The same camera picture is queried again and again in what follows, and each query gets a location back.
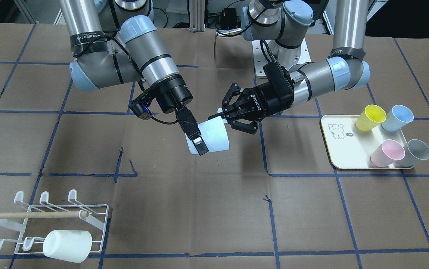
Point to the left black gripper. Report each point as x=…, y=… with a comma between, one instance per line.
x=262, y=99

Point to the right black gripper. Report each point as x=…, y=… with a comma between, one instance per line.
x=175, y=96

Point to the light blue plastic cup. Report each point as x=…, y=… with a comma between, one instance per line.
x=214, y=133

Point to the white plastic cup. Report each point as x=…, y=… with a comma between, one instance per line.
x=68, y=245

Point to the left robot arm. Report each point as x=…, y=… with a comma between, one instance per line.
x=294, y=75

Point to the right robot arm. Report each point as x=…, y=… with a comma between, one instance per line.
x=115, y=42

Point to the yellow plastic cup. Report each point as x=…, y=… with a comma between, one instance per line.
x=371, y=117

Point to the pink plastic cup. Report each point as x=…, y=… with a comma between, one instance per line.
x=388, y=152

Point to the wooden rack dowel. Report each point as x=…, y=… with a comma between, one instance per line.
x=44, y=215

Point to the grey plastic cup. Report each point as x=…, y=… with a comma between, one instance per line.
x=415, y=151

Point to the cream plastic tray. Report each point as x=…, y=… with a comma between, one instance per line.
x=348, y=147

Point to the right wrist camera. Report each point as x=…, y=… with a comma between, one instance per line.
x=141, y=109

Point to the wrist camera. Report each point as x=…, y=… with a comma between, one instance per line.
x=141, y=109
x=280, y=80

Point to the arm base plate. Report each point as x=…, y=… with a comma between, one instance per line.
x=286, y=57

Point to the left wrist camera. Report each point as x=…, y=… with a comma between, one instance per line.
x=280, y=80

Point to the aluminium frame post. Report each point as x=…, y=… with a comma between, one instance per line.
x=196, y=13

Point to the white wire cup rack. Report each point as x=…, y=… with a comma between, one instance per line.
x=32, y=232

